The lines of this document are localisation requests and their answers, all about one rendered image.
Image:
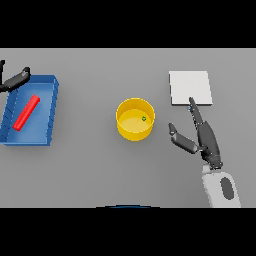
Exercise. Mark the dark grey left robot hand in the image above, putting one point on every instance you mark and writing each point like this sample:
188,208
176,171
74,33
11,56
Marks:
15,80

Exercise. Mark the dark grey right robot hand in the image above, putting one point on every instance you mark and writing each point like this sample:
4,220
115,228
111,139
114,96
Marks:
207,140

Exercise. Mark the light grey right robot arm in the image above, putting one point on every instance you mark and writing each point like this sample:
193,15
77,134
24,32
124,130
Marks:
216,191

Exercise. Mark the red beaker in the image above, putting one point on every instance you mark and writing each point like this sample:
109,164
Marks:
26,112

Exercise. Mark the pale square measuring scale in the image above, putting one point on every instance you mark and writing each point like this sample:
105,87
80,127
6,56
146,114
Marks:
190,87

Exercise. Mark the green nut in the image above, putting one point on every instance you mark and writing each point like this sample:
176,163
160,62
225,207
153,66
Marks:
144,118

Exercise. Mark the yellow bowl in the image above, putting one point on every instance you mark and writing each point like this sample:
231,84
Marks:
135,121

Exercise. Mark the blue tray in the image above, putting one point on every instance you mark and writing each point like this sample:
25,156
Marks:
31,113

